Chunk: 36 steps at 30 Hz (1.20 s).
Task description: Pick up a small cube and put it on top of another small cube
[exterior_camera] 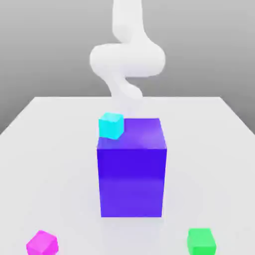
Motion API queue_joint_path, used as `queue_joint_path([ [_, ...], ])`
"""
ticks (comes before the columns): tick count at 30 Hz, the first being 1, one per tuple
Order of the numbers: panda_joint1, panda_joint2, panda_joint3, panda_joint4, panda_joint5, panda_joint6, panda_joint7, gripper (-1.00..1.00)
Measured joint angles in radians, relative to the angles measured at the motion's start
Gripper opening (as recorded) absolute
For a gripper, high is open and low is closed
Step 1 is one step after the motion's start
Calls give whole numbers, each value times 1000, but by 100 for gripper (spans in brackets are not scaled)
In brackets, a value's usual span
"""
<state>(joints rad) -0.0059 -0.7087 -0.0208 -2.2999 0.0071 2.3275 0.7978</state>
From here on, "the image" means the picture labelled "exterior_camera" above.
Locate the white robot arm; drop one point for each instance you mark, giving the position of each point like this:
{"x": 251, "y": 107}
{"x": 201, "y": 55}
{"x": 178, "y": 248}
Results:
{"x": 127, "y": 57}

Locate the small cyan cube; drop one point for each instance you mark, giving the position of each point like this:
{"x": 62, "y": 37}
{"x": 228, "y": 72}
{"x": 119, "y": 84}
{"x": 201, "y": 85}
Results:
{"x": 110, "y": 126}

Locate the small green cube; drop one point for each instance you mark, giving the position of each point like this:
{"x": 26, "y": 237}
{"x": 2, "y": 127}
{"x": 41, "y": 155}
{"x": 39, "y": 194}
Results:
{"x": 201, "y": 242}

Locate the small magenta cube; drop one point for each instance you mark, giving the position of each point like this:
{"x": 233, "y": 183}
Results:
{"x": 41, "y": 244}

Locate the large purple box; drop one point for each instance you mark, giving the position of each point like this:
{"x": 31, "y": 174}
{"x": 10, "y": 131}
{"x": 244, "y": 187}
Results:
{"x": 131, "y": 179}

